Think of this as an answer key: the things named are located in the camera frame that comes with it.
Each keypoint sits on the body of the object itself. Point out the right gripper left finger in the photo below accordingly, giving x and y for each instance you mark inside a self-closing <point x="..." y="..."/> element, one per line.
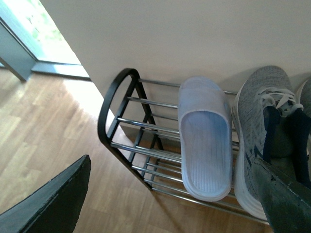
<point x="53" y="208"/>

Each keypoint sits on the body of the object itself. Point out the grey knit sneaker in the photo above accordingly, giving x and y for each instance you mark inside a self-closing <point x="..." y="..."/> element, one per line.
<point x="271" y="125"/>
<point x="304" y="96"/>

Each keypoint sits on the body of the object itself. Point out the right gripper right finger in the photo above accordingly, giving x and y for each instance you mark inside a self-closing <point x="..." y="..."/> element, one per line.
<point x="286" y="202"/>

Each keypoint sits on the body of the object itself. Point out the black metal shoe rack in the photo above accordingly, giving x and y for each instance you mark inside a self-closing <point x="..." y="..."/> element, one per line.
<point x="138" y="123"/>

